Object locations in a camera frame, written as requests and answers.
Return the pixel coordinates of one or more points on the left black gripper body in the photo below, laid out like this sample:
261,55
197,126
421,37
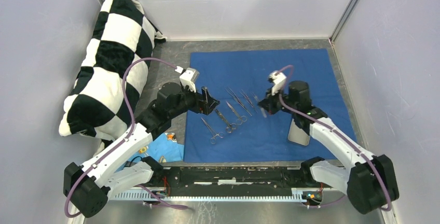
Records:
192,102

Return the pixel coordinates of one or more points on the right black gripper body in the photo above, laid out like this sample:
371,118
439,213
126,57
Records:
275,103

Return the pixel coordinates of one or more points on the curved steel tweezers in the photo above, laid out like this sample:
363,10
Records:
257,101

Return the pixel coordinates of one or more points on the long thin steel tweezers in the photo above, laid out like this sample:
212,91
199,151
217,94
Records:
234,96

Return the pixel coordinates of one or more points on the steel ring-handled hemostat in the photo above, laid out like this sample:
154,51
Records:
215,135

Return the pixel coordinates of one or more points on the blue surgical drape cloth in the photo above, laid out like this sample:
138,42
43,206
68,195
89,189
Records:
259,139

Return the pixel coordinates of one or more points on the metal instrument tray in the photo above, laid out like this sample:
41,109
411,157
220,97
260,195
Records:
297,135

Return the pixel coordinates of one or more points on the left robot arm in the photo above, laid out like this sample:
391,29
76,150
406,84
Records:
90,185

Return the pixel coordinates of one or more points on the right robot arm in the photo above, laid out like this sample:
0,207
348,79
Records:
319,126

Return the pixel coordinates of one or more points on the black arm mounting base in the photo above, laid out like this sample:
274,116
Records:
231,181

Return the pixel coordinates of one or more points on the light blue patterned cloth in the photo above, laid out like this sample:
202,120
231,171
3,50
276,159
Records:
164,149

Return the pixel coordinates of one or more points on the black white checkered pillow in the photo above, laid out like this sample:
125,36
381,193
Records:
113,73

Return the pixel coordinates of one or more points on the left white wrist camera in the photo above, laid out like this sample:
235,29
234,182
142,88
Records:
188,78

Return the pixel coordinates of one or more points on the aluminium frame rail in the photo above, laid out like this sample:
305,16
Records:
381,174

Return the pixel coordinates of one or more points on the white slotted cable duct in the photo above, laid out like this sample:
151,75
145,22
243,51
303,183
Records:
142,195

